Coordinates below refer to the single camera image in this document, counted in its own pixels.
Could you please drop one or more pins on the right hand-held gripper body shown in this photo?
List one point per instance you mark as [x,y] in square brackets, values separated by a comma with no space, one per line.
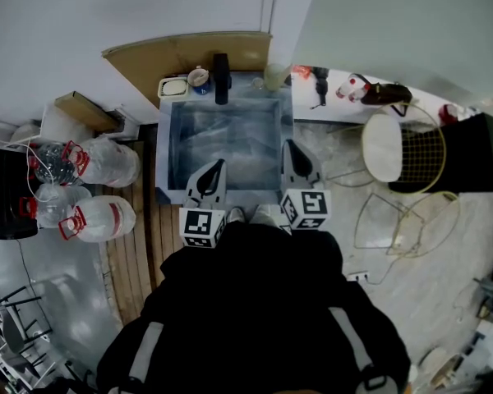
[308,207]

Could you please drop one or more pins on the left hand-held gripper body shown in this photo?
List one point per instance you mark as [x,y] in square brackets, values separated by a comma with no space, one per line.
[201,226]

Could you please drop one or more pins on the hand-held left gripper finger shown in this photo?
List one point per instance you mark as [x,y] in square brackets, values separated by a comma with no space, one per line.
[217,179]
[203,185]

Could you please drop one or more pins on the pale green cup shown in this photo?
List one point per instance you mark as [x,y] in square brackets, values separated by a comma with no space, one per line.
[274,78]

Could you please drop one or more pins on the blue and white mug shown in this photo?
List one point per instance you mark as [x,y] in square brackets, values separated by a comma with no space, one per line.
[199,86]

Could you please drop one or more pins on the white printed floor sheet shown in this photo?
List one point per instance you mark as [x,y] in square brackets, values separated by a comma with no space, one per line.
[285,229]

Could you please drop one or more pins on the person's left shoe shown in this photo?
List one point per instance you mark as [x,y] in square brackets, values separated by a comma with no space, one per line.
[235,215]

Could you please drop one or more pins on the person's shoe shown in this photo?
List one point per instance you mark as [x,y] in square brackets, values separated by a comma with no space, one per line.
[235,215]
[265,213]

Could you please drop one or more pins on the person's right shoe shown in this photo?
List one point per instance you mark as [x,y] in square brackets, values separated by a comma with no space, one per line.
[265,213]

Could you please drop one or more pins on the wooden slat decking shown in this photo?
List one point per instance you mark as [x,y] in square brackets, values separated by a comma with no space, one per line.
[131,261]

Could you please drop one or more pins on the white round seat cushion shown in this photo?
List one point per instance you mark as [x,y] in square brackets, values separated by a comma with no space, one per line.
[381,148]

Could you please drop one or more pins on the black hair dryer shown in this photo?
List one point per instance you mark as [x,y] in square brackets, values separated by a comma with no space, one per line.
[321,84]

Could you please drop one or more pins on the small clear glass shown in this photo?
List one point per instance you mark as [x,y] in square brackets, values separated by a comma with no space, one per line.
[258,83]

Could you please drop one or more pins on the white power strip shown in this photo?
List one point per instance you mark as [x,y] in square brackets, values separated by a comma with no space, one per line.
[358,277]

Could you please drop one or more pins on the small red packet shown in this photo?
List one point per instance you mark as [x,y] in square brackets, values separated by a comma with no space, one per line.
[302,72]

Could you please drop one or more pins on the small white red bottle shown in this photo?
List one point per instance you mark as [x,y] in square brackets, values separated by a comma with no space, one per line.
[359,94]
[347,88]
[448,115]

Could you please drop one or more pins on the black bottle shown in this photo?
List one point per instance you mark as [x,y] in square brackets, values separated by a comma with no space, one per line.
[222,80]

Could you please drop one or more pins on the cream soap dish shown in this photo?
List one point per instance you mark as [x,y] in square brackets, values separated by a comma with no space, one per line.
[173,88]

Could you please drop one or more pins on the person's black jacket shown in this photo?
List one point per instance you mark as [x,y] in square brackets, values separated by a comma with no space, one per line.
[250,314]

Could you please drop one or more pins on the dark brown bag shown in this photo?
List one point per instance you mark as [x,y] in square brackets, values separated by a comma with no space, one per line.
[388,94]

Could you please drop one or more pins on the large brown cardboard sheet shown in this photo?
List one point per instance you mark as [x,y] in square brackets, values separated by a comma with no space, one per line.
[148,60]

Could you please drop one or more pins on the long brown cardboard box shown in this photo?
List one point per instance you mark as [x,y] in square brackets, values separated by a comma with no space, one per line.
[86,111]

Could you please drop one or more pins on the white foam box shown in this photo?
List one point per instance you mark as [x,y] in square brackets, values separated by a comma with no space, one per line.
[65,123]

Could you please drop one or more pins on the black cabinet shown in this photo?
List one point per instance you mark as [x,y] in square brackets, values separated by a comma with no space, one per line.
[472,154]

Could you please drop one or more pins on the black plastic crate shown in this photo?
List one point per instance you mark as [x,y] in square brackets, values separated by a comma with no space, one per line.
[4,195]

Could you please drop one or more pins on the black metal stool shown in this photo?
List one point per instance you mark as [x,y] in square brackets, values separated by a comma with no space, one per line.
[20,314]

